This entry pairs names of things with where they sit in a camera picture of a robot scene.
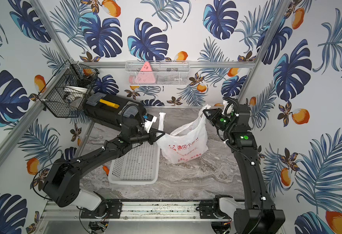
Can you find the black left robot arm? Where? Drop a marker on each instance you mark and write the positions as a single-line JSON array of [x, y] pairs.
[[62, 183]]

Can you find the pink triangular item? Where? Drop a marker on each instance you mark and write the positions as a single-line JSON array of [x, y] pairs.
[[145, 75]]

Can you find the white mesh wall shelf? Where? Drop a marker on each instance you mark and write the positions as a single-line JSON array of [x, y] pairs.
[[167, 72]]

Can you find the black wire basket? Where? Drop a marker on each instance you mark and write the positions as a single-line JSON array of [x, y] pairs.
[[71, 86]]

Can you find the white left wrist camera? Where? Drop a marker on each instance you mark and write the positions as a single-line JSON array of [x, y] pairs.
[[149, 120]]

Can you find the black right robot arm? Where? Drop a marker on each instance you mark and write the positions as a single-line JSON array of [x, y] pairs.
[[258, 213]]

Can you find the white perforated plastic basket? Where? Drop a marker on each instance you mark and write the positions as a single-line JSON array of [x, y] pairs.
[[139, 166]]

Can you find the orange item behind basket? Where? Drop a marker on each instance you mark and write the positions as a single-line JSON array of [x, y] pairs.
[[106, 169]]

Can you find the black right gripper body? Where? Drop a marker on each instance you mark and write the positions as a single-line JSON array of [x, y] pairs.
[[224, 122]]

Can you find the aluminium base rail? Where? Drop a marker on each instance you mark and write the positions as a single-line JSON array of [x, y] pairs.
[[139, 210]]

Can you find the black toolbox yellow handle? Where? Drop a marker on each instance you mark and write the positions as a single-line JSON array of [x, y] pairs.
[[106, 109]]

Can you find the white plastic bag red print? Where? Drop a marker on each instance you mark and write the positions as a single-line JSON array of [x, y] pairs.
[[187, 142]]

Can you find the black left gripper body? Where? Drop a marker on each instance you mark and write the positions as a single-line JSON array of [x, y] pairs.
[[152, 137]]

